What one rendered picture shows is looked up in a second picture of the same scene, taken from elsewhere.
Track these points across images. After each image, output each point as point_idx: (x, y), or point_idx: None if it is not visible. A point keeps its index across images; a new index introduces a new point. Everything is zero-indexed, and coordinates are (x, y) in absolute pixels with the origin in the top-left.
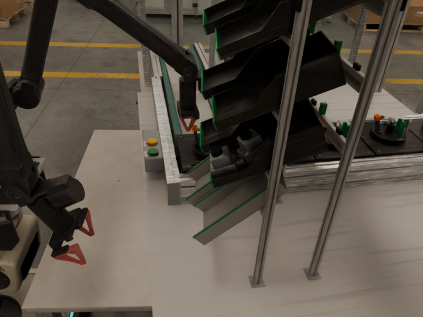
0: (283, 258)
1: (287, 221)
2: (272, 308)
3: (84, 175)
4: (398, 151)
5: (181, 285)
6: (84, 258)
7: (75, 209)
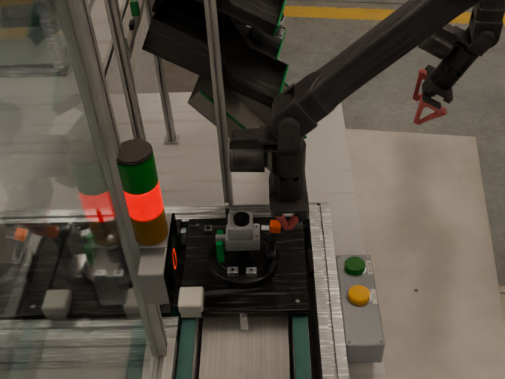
0: (193, 155)
1: (162, 195)
2: None
3: (485, 308)
4: None
5: (315, 140)
6: (414, 92)
7: (433, 89)
